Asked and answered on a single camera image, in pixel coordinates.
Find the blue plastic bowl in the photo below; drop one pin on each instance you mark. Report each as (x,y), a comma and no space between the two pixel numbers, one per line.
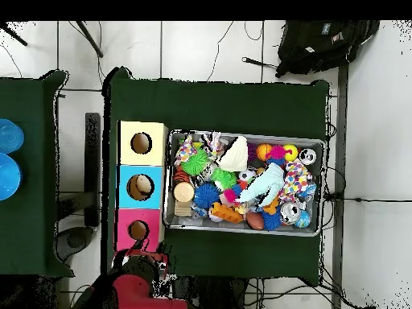
(8,177)
(9,136)

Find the wooden box with three holes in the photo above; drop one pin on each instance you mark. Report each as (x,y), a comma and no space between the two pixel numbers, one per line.
(123,193)

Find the pink spiky ball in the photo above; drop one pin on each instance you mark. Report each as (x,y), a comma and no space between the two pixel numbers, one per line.
(277,153)

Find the cream yellow cloth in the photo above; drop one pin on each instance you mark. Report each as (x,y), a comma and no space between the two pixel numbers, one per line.
(235,156)

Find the clear mesh bin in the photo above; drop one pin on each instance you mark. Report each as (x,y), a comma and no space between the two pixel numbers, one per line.
(187,222)

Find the orange plastic toy brick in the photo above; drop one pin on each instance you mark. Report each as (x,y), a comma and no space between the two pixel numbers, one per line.
(226,213)

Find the green spiky ball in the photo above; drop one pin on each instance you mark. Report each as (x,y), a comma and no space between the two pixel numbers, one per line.
(195,162)

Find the dark green side tablecloth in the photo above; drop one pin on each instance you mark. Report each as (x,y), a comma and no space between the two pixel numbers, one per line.
(38,193)

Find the small orange basketball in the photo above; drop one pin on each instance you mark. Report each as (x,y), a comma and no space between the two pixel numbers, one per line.
(264,151)

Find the grey round base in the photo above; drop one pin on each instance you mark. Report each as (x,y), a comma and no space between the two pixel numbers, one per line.
(74,241)

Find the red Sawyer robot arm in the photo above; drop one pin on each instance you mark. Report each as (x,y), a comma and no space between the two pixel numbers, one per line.
(138,293)

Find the blue spiky ball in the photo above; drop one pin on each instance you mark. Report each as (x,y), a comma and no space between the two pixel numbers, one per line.
(206,196)

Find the mint green cloth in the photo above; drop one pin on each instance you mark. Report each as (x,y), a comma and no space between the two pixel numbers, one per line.
(267,183)

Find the black backpack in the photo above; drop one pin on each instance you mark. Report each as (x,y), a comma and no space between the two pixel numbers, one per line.
(322,45)

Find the small soccer ball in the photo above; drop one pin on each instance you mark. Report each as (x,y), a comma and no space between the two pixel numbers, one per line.
(248,176)

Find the silver drink can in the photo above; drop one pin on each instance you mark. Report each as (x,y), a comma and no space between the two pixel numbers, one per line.
(290,213)

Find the black tripod leg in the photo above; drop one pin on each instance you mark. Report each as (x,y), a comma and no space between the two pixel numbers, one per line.
(90,38)
(14,35)

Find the polka-dot cloth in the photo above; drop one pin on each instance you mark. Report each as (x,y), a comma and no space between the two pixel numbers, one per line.
(296,179)

